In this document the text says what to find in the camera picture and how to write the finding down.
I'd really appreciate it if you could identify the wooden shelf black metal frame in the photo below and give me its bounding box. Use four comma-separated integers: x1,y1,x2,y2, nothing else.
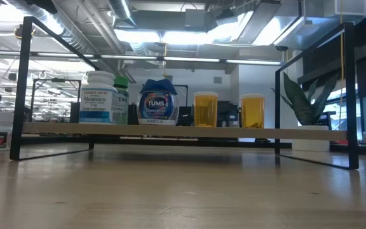
10,15,360,170

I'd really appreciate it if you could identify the green caffeine bottle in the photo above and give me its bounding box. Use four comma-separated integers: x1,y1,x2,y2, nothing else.
112,75,130,125

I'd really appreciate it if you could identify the black background equipment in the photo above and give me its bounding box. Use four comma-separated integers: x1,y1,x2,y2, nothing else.
217,101,241,128

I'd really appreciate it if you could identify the blue Tums bottle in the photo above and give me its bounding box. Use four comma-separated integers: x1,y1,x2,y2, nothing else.
136,78,180,127

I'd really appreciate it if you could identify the orange pill bottle white cap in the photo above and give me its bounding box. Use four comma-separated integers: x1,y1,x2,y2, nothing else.
240,94,266,128
193,91,219,128

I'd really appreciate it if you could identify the silver ventilation duct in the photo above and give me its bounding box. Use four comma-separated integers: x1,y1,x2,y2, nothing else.
8,0,125,84

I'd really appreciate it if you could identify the black background gantry frame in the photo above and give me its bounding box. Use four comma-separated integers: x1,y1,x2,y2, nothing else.
29,78,82,123

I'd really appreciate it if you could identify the long ceiling light strip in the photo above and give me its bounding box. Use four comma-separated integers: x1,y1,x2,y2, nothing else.
0,50,282,66

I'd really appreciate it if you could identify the snake plant in white pot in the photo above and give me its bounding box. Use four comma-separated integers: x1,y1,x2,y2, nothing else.
271,71,340,153

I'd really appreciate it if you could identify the white melatonin bottle blue label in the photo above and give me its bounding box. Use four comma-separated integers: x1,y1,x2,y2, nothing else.
79,70,119,125

